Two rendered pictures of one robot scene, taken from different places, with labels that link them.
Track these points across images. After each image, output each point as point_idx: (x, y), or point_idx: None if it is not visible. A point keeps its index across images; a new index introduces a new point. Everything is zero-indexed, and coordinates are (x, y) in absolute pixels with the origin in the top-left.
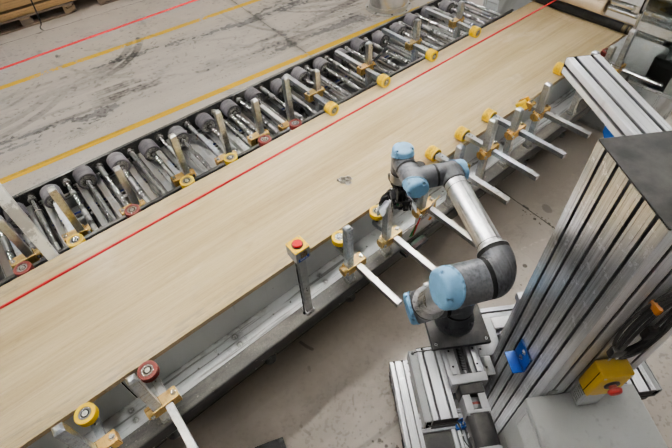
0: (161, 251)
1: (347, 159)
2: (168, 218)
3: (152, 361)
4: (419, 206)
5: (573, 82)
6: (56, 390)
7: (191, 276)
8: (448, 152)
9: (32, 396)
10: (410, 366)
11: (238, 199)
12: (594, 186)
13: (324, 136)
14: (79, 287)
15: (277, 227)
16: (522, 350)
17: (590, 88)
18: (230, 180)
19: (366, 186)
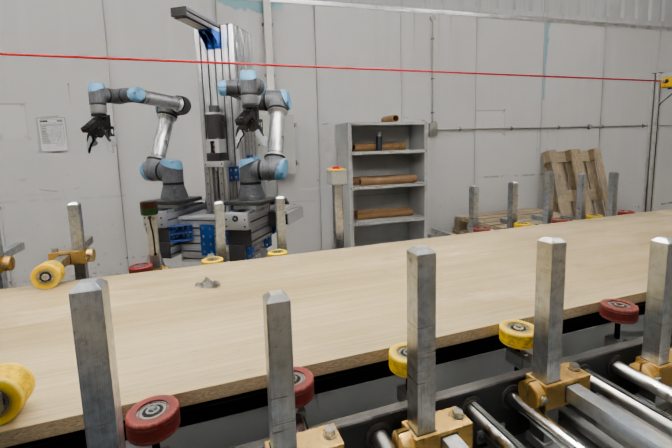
0: (512, 266)
1: (162, 306)
2: (524, 288)
3: (479, 229)
4: (160, 262)
5: (194, 17)
6: (558, 229)
7: (459, 251)
8: (13, 288)
9: (578, 229)
10: (291, 216)
11: (395, 291)
12: (237, 42)
13: (136, 352)
14: (610, 258)
15: (344, 264)
16: (250, 157)
17: (201, 15)
18: (375, 68)
19: (189, 277)
